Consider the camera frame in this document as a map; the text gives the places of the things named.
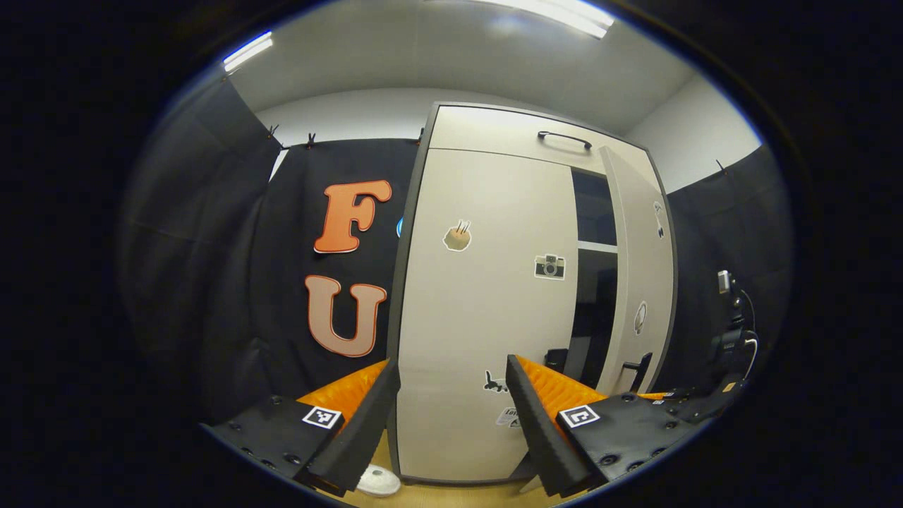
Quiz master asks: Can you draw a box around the black curved cabinet handle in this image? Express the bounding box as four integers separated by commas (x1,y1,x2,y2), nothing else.
538,131,593,151

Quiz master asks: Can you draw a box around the white round floor object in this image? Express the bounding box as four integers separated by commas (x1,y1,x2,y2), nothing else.
356,464,403,498

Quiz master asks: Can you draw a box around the white double-door shoe cabinet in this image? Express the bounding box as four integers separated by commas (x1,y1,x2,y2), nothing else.
387,101,679,488

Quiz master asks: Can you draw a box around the narrow ceiling light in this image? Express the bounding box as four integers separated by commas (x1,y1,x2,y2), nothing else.
223,32,274,73

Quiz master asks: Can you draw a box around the large ceiling light panel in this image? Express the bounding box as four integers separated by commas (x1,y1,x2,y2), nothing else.
487,0,614,40

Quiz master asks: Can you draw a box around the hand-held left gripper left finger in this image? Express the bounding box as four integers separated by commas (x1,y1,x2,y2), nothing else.
201,358,401,498

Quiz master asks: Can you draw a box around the white door with camera sticker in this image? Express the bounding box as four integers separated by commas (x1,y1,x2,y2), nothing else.
396,147,581,484

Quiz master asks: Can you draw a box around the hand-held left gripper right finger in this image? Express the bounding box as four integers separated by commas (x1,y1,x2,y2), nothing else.
505,354,696,498

